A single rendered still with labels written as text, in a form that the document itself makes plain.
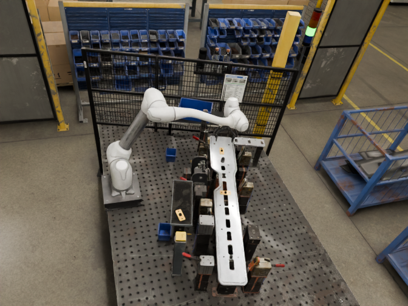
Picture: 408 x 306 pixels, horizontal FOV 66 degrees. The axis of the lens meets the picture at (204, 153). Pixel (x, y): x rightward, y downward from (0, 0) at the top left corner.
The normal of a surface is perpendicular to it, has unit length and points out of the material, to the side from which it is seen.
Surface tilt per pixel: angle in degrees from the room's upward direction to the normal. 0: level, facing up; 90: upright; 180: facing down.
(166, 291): 0
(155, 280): 0
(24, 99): 92
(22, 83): 93
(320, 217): 0
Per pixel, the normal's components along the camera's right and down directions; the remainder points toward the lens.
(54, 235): 0.11, -0.72
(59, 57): 0.38, 0.69
